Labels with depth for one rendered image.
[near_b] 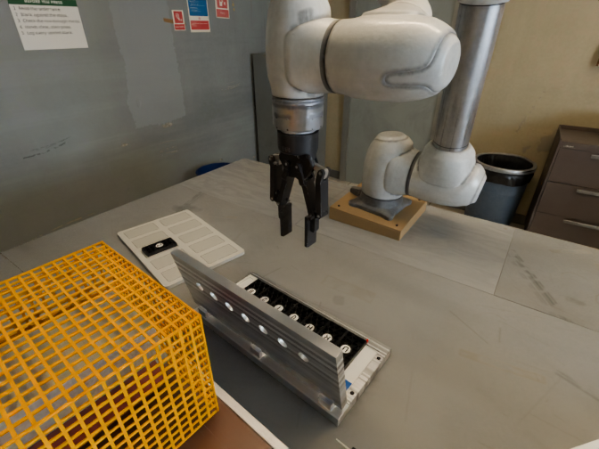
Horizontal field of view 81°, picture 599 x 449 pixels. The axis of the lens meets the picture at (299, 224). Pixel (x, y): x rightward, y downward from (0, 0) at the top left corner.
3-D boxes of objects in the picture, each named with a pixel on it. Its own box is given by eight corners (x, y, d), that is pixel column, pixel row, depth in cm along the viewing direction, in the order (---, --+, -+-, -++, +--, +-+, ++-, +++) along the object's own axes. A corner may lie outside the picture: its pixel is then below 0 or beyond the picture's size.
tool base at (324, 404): (389, 355, 78) (392, 344, 76) (337, 427, 64) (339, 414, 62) (252, 276, 102) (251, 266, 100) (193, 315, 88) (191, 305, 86)
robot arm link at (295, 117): (301, 102, 54) (301, 140, 57) (334, 94, 60) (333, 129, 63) (259, 95, 59) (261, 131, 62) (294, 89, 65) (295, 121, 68)
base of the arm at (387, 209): (363, 185, 146) (365, 173, 143) (413, 202, 134) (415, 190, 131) (338, 201, 134) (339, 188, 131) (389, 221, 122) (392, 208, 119)
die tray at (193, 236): (246, 253, 113) (245, 250, 112) (165, 290, 97) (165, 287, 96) (187, 211, 138) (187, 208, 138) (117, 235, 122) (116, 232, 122)
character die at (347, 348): (366, 344, 78) (366, 340, 77) (341, 373, 71) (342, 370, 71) (348, 333, 80) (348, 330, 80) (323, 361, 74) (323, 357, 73)
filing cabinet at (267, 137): (326, 176, 409) (331, 52, 344) (295, 195, 365) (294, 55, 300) (292, 168, 433) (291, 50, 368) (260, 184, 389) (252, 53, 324)
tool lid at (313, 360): (342, 349, 53) (335, 358, 52) (348, 405, 65) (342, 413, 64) (176, 247, 77) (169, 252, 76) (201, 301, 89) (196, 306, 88)
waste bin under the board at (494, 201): (516, 224, 310) (539, 158, 279) (508, 248, 278) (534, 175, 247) (463, 211, 332) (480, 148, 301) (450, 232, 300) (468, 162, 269)
